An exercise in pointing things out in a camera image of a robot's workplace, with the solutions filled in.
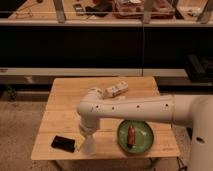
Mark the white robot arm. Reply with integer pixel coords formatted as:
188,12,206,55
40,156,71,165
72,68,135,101
77,88,213,171

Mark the green ceramic bowl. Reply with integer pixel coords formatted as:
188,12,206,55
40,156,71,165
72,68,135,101
117,120,154,155

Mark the black phone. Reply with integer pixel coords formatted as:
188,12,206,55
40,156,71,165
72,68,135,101
51,136,75,152

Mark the wooden table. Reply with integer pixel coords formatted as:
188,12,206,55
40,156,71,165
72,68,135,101
31,77,180,160

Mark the red hot dog toy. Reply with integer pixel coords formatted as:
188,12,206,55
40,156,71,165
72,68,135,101
127,125,135,148

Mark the dark remote on shelf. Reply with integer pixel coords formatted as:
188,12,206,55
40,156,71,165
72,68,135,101
73,4,85,16

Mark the clear tray with items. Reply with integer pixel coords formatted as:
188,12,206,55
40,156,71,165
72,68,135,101
112,0,175,19

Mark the long wooden shelf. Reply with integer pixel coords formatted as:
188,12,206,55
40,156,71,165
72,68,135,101
0,0,213,27

